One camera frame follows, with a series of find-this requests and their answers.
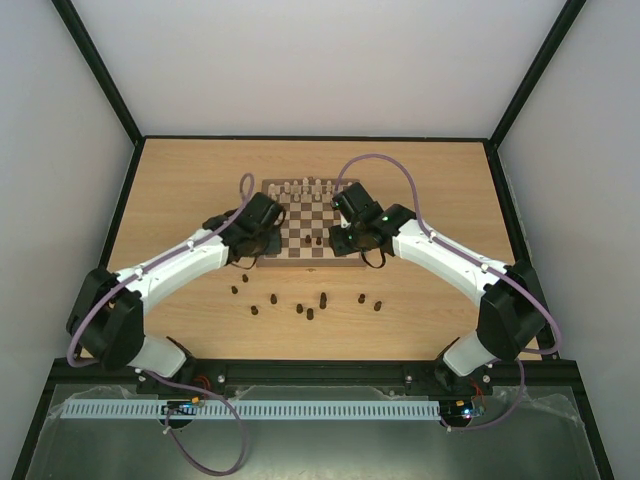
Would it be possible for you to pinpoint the wooden folding chess board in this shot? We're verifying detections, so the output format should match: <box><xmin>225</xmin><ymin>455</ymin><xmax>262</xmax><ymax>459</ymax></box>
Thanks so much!
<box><xmin>257</xmin><ymin>177</ymin><xmax>364</xmax><ymax>268</ymax></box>

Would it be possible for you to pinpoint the black aluminium frame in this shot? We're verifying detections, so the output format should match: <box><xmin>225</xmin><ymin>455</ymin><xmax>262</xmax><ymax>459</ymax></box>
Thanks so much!
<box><xmin>12</xmin><ymin>0</ymin><xmax>613</xmax><ymax>479</ymax></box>

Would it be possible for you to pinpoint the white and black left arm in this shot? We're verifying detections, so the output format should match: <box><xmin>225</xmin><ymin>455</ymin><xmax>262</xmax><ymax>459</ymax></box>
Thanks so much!
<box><xmin>66</xmin><ymin>192</ymin><xmax>286</xmax><ymax>379</ymax></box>

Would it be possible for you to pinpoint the electronics board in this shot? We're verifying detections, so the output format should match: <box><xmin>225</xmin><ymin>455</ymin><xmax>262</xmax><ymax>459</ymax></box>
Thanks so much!
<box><xmin>160</xmin><ymin>397</ymin><xmax>206</xmax><ymax>416</ymax></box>
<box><xmin>442</xmin><ymin>399</ymin><xmax>486</xmax><ymax>419</ymax></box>

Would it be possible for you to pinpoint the left electronics board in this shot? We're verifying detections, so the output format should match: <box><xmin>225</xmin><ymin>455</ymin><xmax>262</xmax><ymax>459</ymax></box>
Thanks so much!
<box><xmin>160</xmin><ymin>397</ymin><xmax>206</xmax><ymax>416</ymax></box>

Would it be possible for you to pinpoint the light blue slotted cable duct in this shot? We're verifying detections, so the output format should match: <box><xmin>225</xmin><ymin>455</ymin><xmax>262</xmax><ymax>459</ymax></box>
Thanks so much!
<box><xmin>60</xmin><ymin>399</ymin><xmax>441</xmax><ymax>421</ymax></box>

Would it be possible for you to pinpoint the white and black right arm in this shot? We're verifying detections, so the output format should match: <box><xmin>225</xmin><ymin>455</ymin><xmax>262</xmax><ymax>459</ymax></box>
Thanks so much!
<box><xmin>330</xmin><ymin>199</ymin><xmax>551</xmax><ymax>392</ymax></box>

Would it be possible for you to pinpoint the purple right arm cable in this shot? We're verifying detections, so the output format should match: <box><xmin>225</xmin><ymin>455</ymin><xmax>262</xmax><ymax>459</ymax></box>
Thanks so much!
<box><xmin>335</xmin><ymin>152</ymin><xmax>564</xmax><ymax>432</ymax></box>

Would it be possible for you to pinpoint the right electronics board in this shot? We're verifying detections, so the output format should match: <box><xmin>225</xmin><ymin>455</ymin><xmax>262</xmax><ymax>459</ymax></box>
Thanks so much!
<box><xmin>442</xmin><ymin>399</ymin><xmax>486</xmax><ymax>419</ymax></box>

